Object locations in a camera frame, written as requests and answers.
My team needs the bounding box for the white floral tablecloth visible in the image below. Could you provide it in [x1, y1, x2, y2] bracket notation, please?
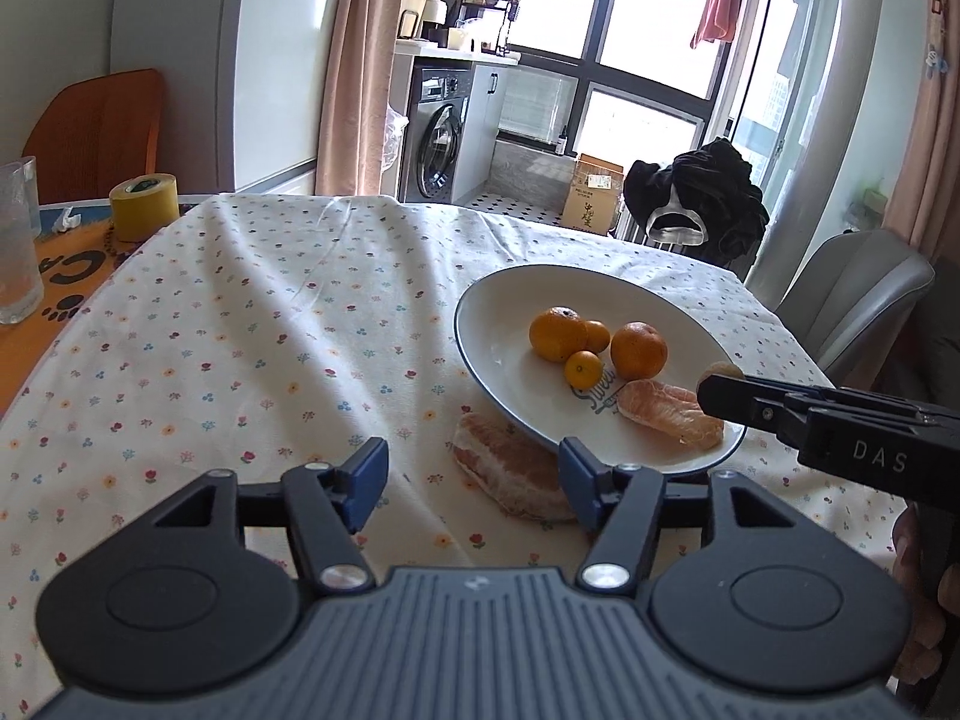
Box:
[0, 193, 912, 616]

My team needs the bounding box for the clear glass cup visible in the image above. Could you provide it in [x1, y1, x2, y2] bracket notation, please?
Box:
[0, 156, 44, 326]

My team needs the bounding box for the orange wooden chair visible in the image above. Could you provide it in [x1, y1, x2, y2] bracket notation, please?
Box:
[21, 69, 166, 205]

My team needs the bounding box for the black kitchen shelf rack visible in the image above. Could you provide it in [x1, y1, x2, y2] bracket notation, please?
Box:
[461, 0, 522, 53]

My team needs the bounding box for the person's right hand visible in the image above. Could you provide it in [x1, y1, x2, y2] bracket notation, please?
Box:
[891, 506, 947, 685]

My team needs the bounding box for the brown cardboard box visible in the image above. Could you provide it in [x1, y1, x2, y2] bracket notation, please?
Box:
[562, 154, 627, 233]

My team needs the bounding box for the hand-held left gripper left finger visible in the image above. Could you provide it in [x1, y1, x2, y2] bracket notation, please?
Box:
[150, 436, 391, 595]

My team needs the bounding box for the clear plastic bag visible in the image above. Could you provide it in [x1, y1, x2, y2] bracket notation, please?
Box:
[381, 105, 407, 170]

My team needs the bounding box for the white kitchen cabinet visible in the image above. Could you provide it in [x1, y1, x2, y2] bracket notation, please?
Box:
[454, 64, 518, 203]

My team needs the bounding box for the wooden cutting board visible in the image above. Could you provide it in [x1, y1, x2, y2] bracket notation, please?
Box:
[401, 0, 443, 38]

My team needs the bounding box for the pink printed curtain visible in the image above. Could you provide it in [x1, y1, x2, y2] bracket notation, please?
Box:
[877, 0, 960, 256]

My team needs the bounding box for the black clothing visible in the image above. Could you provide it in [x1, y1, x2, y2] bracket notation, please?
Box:
[624, 139, 771, 267]

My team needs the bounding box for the peeled orange half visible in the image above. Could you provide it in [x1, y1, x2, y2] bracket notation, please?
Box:
[616, 379, 726, 451]

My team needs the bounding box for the orange printed table mat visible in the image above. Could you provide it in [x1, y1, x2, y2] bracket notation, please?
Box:
[0, 199, 200, 421]

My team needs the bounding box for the grey washing machine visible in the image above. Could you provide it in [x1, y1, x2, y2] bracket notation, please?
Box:
[397, 64, 475, 203]

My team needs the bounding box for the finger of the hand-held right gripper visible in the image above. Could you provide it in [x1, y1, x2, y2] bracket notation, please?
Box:
[696, 379, 807, 442]
[739, 373, 935, 415]

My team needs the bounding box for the beige pink curtain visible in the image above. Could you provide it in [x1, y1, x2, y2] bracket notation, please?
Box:
[315, 0, 410, 200]

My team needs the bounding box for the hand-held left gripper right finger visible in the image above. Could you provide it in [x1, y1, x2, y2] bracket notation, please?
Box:
[559, 436, 811, 597]

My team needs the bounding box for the yellow tape roll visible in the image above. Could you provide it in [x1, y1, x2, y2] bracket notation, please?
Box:
[109, 173, 179, 242]

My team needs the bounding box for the peeled pomelo piece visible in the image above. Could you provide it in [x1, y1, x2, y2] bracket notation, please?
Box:
[452, 411, 578, 522]

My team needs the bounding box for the large orange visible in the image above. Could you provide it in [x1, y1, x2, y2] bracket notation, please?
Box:
[610, 321, 669, 380]
[529, 306, 590, 362]

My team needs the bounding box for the grey padded chair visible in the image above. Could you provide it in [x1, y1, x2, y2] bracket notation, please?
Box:
[776, 229, 937, 391]

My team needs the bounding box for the white plate with dark rim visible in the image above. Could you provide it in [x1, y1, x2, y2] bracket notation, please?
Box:
[454, 264, 749, 475]

